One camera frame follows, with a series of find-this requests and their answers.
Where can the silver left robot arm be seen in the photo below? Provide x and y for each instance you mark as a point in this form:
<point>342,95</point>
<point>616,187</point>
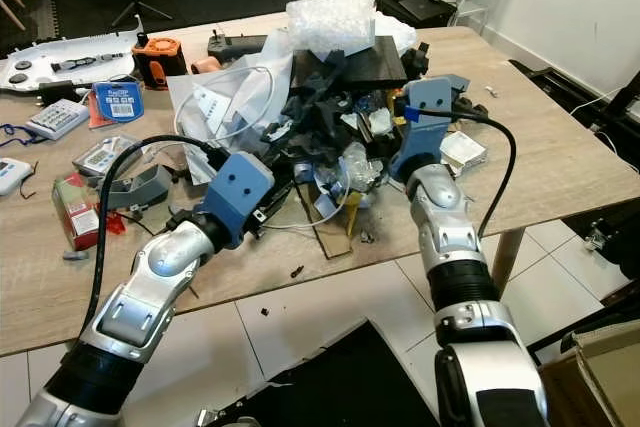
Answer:
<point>150,292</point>

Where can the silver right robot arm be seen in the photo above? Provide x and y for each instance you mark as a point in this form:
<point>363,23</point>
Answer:
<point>460,247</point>

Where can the yellow wrapper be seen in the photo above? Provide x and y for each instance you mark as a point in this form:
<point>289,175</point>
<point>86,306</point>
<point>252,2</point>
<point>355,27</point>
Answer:
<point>396,102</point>

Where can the crumpled clear plastic wrap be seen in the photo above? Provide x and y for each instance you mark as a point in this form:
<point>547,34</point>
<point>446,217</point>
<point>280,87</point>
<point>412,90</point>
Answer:
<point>360,165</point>

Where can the brown cardboard piece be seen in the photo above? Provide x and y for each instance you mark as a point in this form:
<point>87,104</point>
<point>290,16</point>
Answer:
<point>332,232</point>

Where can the black foam scrap pile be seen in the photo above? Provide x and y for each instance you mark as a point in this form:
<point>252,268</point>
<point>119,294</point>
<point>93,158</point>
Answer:
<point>325,117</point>

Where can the small white box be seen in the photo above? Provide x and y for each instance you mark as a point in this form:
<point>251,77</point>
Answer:
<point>464,151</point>

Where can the black flat board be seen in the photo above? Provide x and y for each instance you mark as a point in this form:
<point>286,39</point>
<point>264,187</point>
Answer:
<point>350,65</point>

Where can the white plastic bag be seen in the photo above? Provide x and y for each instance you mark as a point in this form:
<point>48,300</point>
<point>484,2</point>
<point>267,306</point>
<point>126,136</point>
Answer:
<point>225,97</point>

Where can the white bubble wrap bundle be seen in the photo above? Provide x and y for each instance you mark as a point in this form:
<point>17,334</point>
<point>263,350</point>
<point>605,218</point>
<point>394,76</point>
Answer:
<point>330,22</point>

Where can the black bag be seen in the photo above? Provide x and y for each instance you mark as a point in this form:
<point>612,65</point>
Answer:
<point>415,5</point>

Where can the grey plastic part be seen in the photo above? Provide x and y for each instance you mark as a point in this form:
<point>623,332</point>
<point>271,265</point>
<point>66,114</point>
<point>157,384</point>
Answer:
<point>140,189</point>

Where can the small orange plastic piece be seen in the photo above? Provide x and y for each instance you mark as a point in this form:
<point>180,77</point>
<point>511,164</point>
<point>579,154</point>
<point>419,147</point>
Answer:
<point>205,65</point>

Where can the black handheld controller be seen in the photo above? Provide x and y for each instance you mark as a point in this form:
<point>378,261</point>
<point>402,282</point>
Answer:
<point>240,45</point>

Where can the silver packaged box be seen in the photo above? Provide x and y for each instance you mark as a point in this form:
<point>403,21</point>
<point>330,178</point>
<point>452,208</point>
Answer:
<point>105,155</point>

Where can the orange and black device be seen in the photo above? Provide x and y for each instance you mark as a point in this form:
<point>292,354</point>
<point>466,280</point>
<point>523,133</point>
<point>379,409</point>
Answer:
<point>160,59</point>

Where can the black floor mat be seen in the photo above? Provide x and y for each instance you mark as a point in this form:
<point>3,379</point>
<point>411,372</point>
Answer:
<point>330,387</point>

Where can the red carton box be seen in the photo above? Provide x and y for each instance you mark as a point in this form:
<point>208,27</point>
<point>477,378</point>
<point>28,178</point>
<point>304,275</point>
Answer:
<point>78,212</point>

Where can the white keypad device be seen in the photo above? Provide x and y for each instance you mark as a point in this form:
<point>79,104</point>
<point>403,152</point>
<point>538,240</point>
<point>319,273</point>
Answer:
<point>58,119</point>

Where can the white handheld meter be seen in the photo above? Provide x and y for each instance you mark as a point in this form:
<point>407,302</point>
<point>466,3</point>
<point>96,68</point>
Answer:
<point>13,175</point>

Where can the brown cardboard box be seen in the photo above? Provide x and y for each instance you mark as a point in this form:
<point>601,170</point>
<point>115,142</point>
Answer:
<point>595,372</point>

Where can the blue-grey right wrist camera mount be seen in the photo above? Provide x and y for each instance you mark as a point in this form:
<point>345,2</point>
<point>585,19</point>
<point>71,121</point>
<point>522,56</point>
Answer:
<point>425,127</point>

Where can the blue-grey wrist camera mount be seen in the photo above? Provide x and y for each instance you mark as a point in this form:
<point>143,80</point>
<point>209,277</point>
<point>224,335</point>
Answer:
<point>425,127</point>
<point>240,192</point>

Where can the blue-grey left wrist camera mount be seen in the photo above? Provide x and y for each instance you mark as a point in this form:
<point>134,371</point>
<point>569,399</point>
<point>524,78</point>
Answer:
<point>240,192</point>

